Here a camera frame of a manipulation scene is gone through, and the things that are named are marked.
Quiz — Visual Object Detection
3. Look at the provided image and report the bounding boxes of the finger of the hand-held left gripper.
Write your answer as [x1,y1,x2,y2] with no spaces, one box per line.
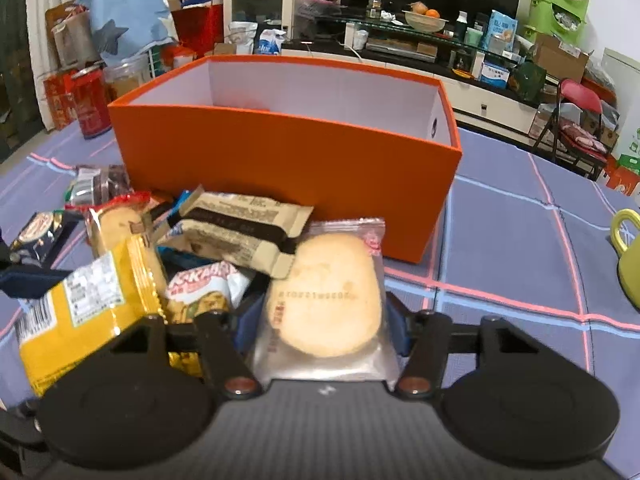
[0,239,74,302]

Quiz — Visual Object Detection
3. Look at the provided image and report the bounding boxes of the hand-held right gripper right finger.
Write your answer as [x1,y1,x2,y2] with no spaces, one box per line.
[385,297,556,401]

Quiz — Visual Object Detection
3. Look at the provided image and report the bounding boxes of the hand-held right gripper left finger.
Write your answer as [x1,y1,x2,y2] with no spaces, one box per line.
[107,292,267,401]

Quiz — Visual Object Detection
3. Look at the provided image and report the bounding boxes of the yellow snack packet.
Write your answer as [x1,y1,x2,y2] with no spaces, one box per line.
[15,235,203,398]

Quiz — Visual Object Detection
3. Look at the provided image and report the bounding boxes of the white red cracker packet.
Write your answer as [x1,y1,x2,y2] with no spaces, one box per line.
[165,259,251,331]

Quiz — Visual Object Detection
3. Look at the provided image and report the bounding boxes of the round cookie clear packet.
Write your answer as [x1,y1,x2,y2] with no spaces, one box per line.
[249,217,401,386]

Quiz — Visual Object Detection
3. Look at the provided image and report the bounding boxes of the dark brown snack packet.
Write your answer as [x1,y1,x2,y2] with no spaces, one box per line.
[65,164,133,207]

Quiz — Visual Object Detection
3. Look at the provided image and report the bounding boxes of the orange cardboard box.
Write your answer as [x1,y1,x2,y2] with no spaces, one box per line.
[107,55,463,265]

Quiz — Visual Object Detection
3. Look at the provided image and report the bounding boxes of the navy packet with round logo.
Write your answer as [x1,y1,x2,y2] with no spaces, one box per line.
[9,209,81,267]

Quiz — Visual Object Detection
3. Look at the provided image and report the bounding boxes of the orange-edged cookie packet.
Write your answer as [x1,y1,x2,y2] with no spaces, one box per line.
[82,191,162,262]

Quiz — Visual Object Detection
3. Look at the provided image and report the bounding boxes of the beige chocolate wafer packet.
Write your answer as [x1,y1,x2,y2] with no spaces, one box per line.
[142,185,315,281]

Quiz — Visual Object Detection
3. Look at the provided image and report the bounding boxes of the blue plaid tablecloth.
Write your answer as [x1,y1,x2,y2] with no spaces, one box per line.
[0,120,640,480]

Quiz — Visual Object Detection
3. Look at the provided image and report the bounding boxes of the red gift boxes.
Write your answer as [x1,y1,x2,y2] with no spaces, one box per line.
[44,70,77,131]

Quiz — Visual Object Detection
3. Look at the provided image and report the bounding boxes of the red drink can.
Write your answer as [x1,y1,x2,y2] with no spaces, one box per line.
[70,66,113,140]

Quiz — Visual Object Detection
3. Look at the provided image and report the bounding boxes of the clear plastic jar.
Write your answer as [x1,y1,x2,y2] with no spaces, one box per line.
[102,54,153,102]

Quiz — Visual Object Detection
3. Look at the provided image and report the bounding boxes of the yellow-green mug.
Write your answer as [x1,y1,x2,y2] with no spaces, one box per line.
[610,208,640,310]

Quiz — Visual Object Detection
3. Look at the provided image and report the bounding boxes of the white television stand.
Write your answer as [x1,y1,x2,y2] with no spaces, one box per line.
[282,15,556,136]

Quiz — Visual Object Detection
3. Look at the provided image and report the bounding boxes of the brown cardboard carton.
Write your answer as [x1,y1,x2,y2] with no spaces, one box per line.
[45,2,97,68]

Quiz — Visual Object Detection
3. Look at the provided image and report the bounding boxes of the blue tissue box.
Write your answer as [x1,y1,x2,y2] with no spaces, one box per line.
[480,62,511,90]

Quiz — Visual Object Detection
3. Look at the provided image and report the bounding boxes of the dark green bag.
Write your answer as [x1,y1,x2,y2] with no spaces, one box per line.
[510,60,547,103]

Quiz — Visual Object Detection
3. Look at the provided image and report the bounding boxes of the blue white milk bag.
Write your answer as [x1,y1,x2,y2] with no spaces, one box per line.
[252,27,286,56]

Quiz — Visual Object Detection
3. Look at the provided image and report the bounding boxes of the blue shark cloth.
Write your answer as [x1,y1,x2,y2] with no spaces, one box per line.
[75,0,181,68]

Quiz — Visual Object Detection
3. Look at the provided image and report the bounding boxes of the red folding chair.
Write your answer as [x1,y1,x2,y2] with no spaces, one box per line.
[532,78,608,178]

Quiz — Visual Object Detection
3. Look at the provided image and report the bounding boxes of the red paper bag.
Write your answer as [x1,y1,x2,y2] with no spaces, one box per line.
[172,5,224,57]

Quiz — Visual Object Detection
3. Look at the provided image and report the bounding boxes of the fruit bowl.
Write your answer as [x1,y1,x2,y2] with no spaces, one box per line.
[402,10,450,33]

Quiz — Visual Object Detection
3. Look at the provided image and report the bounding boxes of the brown cardboard box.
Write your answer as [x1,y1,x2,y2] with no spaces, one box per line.
[532,34,591,83]

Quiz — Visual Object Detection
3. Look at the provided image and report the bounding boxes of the small white cabinet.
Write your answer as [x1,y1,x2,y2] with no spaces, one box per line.
[222,0,301,43]

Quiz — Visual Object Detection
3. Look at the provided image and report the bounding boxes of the blue white standing packet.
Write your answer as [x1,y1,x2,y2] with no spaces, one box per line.
[487,10,518,53]

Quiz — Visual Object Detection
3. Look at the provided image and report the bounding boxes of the white appliance with green print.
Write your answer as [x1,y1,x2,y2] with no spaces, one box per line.
[600,47,640,166]

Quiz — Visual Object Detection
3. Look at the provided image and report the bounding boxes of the green stacked bins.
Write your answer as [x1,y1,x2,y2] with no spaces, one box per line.
[522,0,593,46]

